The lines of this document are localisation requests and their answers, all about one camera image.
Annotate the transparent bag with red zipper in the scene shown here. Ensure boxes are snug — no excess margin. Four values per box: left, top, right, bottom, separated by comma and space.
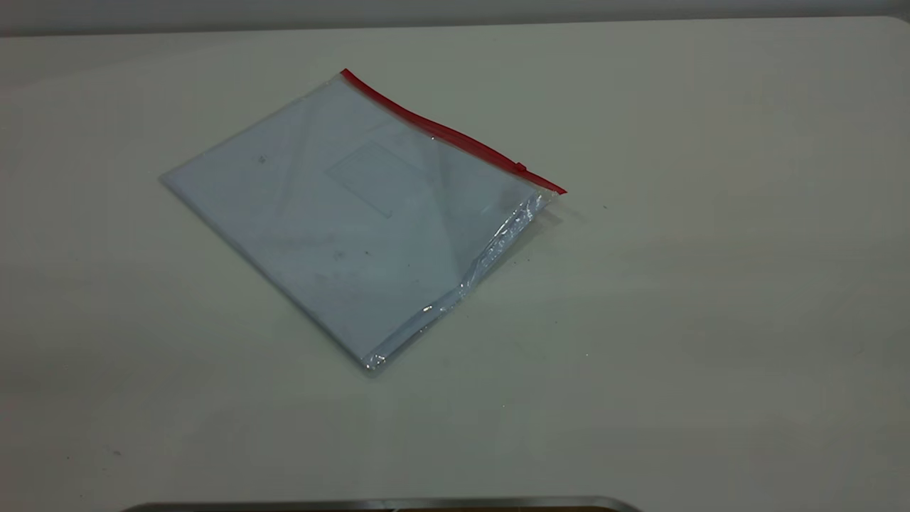
160, 68, 567, 374

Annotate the silver metal bar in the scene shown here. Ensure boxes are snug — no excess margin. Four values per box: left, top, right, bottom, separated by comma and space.
121, 496, 644, 512

